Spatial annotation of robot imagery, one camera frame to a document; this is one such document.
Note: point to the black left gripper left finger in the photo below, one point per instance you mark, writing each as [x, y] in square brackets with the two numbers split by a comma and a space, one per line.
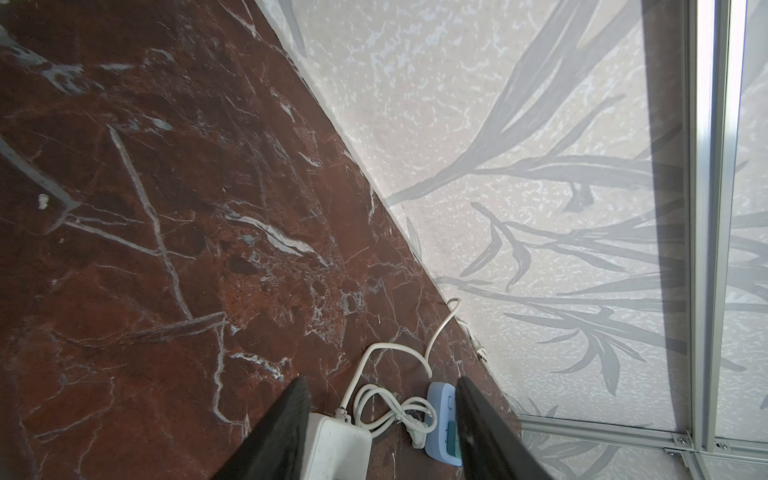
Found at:
[275, 447]

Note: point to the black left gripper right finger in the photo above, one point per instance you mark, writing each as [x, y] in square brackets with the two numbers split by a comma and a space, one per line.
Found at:
[489, 448]

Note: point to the light blue square socket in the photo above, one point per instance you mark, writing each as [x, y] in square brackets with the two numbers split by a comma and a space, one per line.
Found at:
[442, 444]

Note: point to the white multicolour power strip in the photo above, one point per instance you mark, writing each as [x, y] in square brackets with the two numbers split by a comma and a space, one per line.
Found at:
[335, 450]

